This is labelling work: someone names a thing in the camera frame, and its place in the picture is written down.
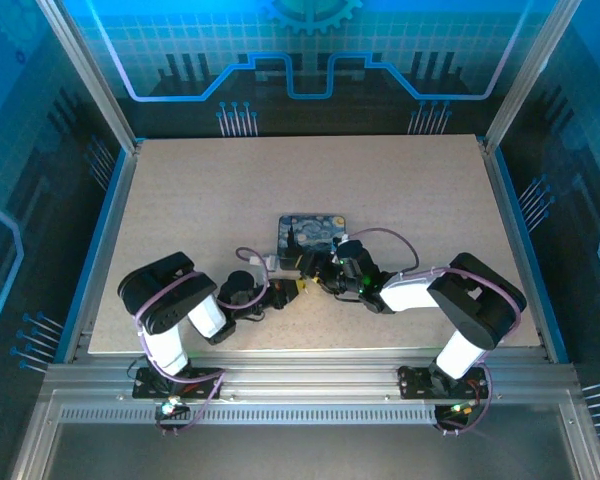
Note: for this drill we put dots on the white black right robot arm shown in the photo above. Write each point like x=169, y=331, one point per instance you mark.
x=480, y=300

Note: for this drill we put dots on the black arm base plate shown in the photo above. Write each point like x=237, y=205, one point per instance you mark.
x=200, y=382
x=415, y=382

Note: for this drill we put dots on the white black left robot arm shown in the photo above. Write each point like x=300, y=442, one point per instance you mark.
x=165, y=345

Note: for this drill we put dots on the aluminium frame post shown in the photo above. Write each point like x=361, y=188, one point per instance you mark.
x=530, y=75
x=85, y=75

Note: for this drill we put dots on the aluminium blue side rail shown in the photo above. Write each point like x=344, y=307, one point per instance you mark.
x=110, y=225

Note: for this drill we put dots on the aluminium mounting rail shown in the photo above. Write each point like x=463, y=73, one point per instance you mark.
x=305, y=375

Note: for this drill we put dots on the starry night patterned box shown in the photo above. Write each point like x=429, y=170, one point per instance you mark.
x=312, y=235

